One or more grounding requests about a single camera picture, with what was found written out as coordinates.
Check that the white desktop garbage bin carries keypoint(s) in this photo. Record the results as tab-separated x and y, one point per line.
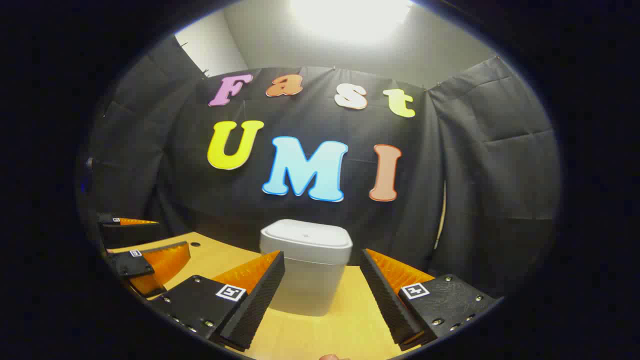
310	270

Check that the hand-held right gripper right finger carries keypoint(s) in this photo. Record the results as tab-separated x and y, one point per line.
387	305

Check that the ceiling light panel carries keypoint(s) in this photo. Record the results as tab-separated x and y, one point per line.
350	20

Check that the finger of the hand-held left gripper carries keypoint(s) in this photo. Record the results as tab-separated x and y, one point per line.
125	232
132	265

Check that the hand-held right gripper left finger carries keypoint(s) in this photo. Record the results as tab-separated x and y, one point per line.
252	310

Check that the wooden desktop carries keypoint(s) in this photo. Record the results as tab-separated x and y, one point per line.
325	335

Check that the black backdrop cloth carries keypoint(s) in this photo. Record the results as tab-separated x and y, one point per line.
225	210

